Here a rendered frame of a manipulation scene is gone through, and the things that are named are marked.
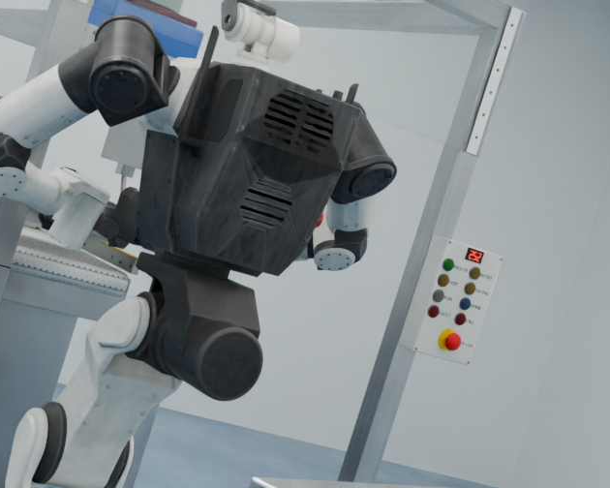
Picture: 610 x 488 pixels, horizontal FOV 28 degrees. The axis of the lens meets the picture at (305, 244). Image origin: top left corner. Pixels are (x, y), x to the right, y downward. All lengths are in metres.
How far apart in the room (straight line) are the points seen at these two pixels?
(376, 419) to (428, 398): 3.90
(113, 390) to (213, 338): 0.33
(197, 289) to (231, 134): 0.25
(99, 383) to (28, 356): 0.55
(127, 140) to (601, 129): 4.73
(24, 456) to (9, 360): 0.43
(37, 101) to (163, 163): 0.21
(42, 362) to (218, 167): 0.92
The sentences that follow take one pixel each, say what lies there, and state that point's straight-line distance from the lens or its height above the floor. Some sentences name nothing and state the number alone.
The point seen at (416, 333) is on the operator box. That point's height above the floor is 0.93.
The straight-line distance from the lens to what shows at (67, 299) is 2.46.
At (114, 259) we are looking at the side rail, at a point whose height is 0.90.
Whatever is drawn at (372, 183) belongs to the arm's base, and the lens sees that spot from 2.05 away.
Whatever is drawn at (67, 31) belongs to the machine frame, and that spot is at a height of 1.29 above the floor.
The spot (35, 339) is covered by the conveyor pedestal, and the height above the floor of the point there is 0.70.
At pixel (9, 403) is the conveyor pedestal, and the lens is 2.59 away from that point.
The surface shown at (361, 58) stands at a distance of 2.57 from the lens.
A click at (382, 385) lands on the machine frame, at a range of 2.75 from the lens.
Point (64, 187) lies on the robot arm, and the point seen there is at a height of 1.03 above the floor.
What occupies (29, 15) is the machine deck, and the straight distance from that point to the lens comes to 2.42.
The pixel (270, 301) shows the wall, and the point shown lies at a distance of 6.18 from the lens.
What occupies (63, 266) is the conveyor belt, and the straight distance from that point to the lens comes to 2.42.
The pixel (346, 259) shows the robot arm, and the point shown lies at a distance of 2.28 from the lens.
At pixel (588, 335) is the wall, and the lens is 6.74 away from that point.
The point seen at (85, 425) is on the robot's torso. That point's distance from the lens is 2.11.
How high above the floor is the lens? 1.09
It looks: 1 degrees down
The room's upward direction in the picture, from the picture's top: 18 degrees clockwise
